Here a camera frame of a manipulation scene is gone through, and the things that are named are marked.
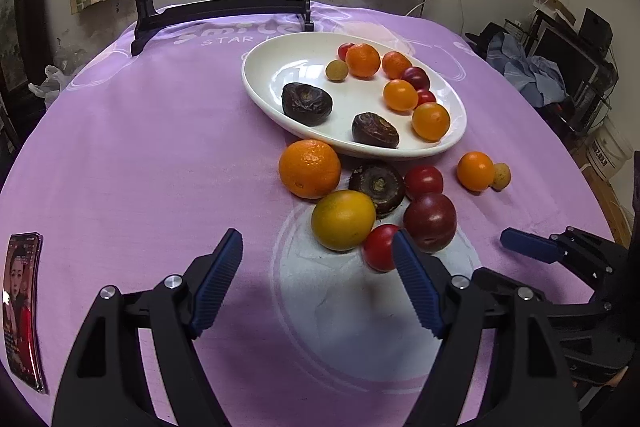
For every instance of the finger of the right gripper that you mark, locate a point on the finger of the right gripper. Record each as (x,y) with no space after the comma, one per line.
(531,245)

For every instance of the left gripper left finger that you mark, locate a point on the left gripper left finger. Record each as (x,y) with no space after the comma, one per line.
(104,384)

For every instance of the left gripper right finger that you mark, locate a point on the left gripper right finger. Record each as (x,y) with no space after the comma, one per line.
(530,384)

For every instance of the yellow kumquat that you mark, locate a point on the yellow kumquat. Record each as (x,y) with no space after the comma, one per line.
(502,176)

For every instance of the small orange mandarin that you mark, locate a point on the small orange mandarin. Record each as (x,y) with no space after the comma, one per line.
(475,171)

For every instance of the dark red plum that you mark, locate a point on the dark red plum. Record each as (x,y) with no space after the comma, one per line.
(431,221)

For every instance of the dark passion fruit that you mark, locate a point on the dark passion fruit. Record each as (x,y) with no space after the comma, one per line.
(305,103)
(380,181)
(372,129)

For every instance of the orange fruit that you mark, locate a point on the orange fruit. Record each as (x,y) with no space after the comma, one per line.
(430,121)

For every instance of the yellow-orange citrus fruit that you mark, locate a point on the yellow-orange citrus fruit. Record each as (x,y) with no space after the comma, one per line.
(342,220)

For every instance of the large orange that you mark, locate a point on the large orange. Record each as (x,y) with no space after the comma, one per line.
(310,169)

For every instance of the small red cherry tomato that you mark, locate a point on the small red cherry tomato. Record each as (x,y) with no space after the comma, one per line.
(343,50)

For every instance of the photo card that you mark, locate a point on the photo card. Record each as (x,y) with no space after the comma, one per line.
(19,296)

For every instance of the white bucket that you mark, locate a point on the white bucket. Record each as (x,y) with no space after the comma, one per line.
(608,150)

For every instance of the blue clothes pile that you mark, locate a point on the blue clothes pile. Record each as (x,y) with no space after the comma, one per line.
(537,79)

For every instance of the black monitor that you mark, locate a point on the black monitor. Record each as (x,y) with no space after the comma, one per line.
(589,79)

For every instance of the purple tablecloth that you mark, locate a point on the purple tablecloth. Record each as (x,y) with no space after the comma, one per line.
(145,161)

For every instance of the white oval plate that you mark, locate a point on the white oval plate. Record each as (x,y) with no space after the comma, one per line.
(303,57)

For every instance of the white plastic bag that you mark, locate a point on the white plastic bag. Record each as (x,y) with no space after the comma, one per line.
(54,83)

